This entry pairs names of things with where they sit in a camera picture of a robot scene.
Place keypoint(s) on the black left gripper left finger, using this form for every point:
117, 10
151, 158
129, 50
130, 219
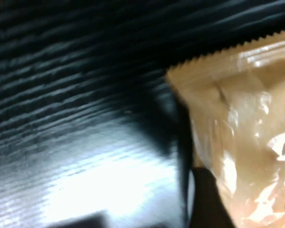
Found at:
209, 197

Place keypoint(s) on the brown snack bar wrapper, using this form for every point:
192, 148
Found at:
240, 107

